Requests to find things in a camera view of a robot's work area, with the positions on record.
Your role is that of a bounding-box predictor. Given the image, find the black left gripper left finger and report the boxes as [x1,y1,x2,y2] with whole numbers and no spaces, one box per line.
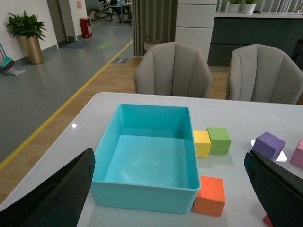
[0,148,95,227]

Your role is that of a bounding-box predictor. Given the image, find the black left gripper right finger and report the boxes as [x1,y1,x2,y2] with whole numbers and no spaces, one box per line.
[244,150,303,227]

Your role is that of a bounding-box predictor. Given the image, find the red block near centre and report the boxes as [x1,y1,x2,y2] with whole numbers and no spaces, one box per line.
[262,214,273,227]

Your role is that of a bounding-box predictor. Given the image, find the pink foam block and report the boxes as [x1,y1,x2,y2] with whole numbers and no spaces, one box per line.
[289,139,303,168]

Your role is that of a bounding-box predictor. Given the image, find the purple block far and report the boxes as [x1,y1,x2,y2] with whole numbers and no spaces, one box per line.
[252,132,286,160]

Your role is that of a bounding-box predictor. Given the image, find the orange block near teal bin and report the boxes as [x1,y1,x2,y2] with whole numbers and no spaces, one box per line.
[193,175,226,217]

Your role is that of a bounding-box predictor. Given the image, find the green foam block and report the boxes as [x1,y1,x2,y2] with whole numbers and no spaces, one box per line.
[207,127,232,155]

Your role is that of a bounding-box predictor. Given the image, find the yellow foam block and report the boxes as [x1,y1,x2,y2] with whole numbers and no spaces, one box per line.
[193,130,211,158]

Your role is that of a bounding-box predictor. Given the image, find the teal plastic bin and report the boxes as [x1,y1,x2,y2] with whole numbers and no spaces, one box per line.
[91,104,200,214]

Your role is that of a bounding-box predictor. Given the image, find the right grey chair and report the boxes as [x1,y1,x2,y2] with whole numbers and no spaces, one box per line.
[226,44,303,104]

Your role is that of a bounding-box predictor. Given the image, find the grey chair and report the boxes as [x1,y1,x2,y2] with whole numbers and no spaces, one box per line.
[134,42,212,98]
[226,44,303,104]

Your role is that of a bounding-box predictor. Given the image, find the teal broom and dustpan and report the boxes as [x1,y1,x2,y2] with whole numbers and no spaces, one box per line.
[0,44,26,76]

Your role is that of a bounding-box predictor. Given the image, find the left grey chair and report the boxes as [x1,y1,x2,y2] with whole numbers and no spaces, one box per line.
[134,42,212,98]

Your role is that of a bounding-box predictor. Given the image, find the dark counter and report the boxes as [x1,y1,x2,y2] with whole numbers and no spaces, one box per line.
[208,14,303,69]

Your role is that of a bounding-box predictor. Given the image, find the potted plant gold vase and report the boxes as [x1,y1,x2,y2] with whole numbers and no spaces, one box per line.
[6,11,46,65]

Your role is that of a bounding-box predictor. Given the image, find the woven basket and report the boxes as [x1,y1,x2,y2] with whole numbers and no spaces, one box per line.
[143,35,165,55]

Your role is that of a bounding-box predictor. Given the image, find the white potted plant on counter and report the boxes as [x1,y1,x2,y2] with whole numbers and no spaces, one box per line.
[242,0,257,14]

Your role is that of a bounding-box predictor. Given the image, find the white cabinet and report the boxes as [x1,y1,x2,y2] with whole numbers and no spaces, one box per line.
[175,0,217,60]

